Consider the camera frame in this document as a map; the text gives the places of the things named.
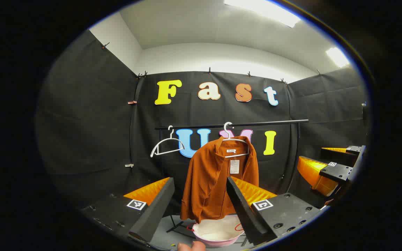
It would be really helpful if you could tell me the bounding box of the small ceiling light panel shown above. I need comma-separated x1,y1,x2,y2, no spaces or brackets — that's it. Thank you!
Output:
326,47,351,68

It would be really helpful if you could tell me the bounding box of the long ceiling light panel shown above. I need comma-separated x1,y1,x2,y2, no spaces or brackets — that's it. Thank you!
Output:
224,0,301,28

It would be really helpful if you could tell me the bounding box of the black clothes rack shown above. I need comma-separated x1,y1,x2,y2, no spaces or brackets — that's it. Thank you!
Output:
155,119,310,244

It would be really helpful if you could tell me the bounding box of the black backdrop cloth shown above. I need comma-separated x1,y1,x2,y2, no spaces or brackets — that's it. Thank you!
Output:
35,30,369,227

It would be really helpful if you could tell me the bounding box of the rust orange corduroy shirt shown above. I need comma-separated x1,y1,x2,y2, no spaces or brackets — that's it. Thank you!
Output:
180,136,260,223

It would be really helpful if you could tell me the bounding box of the white plastic clothes hanger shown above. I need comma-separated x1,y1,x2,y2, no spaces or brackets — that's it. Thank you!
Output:
150,125,186,158
222,122,251,158

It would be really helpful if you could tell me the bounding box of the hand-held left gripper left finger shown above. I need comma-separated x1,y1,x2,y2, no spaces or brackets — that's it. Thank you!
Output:
81,177,175,244

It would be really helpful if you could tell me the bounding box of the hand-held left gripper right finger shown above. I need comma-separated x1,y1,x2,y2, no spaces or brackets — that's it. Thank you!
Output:
226,176,323,246

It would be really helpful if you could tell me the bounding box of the white pink-rimmed laundry hamper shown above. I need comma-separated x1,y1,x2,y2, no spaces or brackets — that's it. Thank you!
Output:
191,214,246,248

